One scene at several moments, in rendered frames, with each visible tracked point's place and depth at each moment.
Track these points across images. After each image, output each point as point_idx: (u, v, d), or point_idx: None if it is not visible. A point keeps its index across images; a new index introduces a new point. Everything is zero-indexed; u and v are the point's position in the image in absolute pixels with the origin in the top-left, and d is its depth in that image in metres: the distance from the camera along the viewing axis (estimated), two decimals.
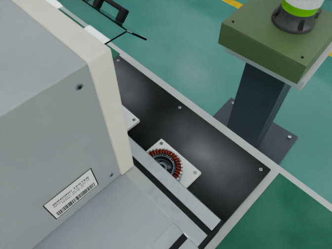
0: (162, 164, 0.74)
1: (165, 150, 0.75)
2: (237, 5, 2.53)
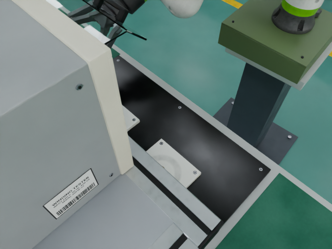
0: None
1: None
2: (237, 5, 2.53)
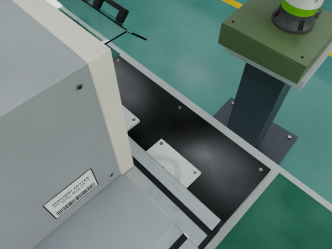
0: None
1: None
2: (237, 5, 2.53)
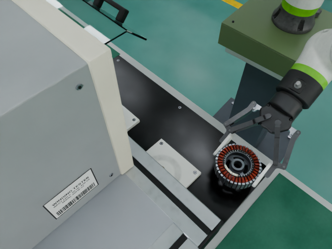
0: None
1: None
2: (237, 5, 2.53)
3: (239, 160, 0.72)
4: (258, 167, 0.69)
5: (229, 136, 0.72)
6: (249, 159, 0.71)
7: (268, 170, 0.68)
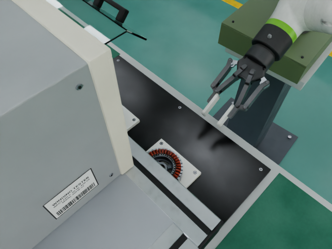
0: None
1: None
2: (237, 5, 2.53)
3: (163, 164, 0.74)
4: (179, 171, 0.72)
5: None
6: (172, 163, 0.73)
7: None
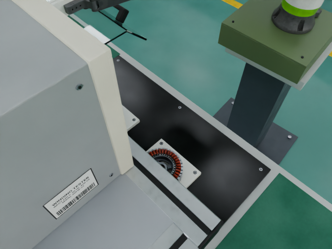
0: None
1: None
2: (237, 5, 2.53)
3: (163, 164, 0.74)
4: (179, 171, 0.72)
5: (77, 9, 0.52)
6: (172, 163, 0.73)
7: None
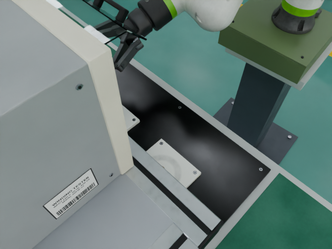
0: None
1: None
2: None
3: None
4: None
5: None
6: None
7: None
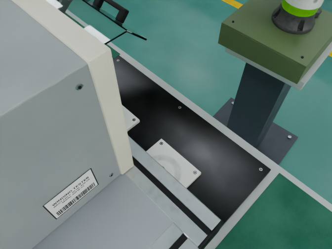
0: None
1: None
2: (237, 5, 2.53)
3: None
4: None
5: None
6: None
7: None
